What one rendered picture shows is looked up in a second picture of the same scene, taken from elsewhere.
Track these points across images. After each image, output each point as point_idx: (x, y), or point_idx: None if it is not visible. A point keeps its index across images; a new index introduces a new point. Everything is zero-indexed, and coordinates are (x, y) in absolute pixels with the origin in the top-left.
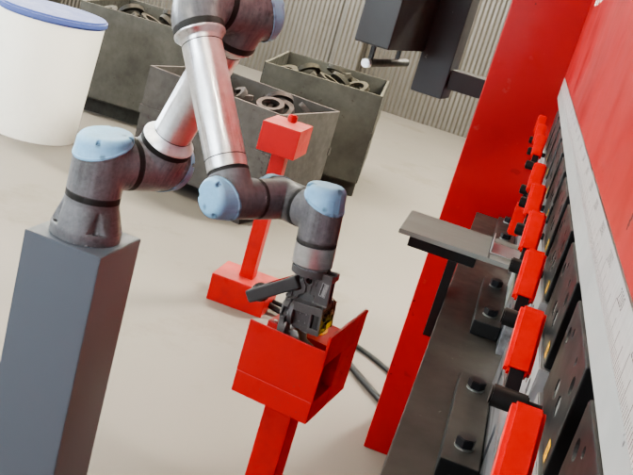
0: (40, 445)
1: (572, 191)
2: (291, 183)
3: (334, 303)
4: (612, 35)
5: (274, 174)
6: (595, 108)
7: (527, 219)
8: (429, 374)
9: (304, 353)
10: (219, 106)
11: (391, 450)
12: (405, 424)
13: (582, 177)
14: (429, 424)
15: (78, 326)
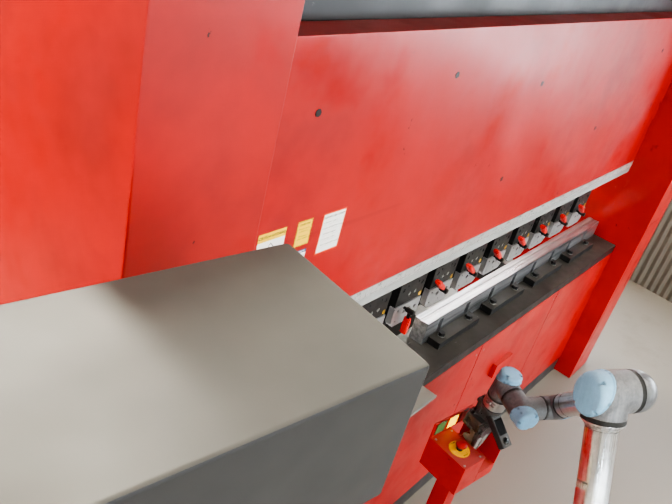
0: None
1: (492, 238)
2: (524, 396)
3: (471, 407)
4: (469, 208)
5: (531, 410)
6: (486, 222)
7: (498, 254)
8: (446, 358)
9: None
10: None
11: (487, 334)
12: (475, 340)
13: (504, 226)
14: (465, 338)
15: None
